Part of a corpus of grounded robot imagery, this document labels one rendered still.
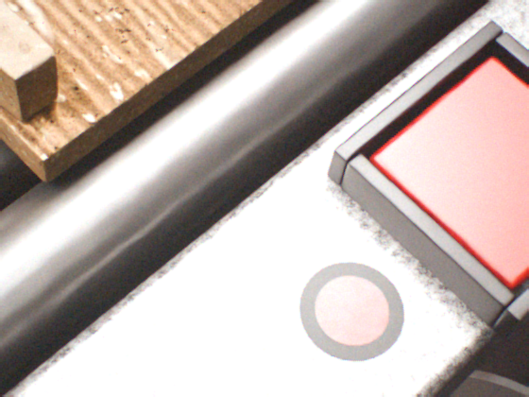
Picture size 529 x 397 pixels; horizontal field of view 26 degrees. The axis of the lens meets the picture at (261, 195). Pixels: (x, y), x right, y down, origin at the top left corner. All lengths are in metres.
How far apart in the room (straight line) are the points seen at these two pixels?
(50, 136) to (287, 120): 0.08
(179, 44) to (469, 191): 0.10
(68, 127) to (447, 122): 0.12
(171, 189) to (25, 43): 0.07
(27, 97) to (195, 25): 0.06
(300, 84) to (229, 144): 0.03
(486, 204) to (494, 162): 0.02
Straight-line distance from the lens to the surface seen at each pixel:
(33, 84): 0.33
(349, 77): 0.39
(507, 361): 1.37
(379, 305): 0.35
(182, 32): 0.36
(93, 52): 0.36
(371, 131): 0.35
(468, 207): 0.35
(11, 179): 0.38
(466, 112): 0.37
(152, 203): 0.35
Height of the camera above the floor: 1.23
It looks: 62 degrees down
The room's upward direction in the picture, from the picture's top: 11 degrees clockwise
